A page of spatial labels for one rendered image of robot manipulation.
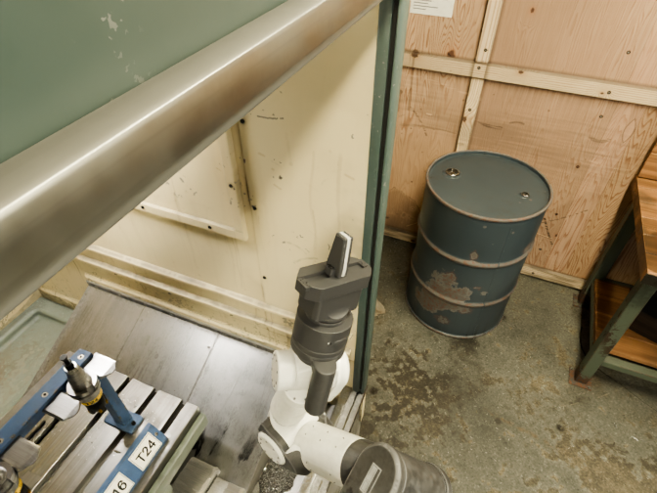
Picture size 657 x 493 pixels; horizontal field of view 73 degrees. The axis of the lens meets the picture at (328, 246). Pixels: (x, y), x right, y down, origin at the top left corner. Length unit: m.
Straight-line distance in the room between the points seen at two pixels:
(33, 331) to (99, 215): 2.08
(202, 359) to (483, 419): 1.46
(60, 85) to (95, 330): 1.67
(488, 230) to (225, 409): 1.34
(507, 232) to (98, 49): 2.04
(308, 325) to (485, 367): 2.05
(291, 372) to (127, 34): 0.57
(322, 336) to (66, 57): 0.52
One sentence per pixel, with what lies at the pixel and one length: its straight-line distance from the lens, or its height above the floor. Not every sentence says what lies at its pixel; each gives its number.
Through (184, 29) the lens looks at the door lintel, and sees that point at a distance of 0.29.
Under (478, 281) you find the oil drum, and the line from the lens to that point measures 2.37.
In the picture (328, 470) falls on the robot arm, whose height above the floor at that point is 1.30.
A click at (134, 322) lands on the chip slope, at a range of 1.79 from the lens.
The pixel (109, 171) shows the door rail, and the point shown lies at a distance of 0.22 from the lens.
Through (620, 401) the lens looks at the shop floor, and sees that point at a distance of 2.84.
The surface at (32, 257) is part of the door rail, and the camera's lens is 0.20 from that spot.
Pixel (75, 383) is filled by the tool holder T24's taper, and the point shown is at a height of 1.25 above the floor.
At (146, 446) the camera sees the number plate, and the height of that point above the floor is 0.94.
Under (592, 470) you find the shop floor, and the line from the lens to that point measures 2.57.
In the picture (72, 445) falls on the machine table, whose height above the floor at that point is 0.89.
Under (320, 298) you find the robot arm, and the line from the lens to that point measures 0.61.
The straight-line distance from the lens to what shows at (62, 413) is 1.17.
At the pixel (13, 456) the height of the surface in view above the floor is 1.22.
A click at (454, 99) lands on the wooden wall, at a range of 2.63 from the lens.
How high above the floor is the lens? 2.13
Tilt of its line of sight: 43 degrees down
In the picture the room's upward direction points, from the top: straight up
